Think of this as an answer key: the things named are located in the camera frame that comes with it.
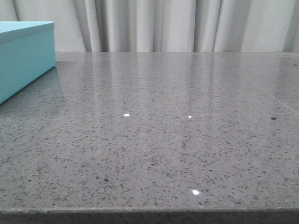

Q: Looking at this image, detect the light blue box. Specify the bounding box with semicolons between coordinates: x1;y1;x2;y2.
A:
0;21;56;103

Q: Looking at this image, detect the grey pleated curtain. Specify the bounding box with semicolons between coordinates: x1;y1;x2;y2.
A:
0;0;299;52

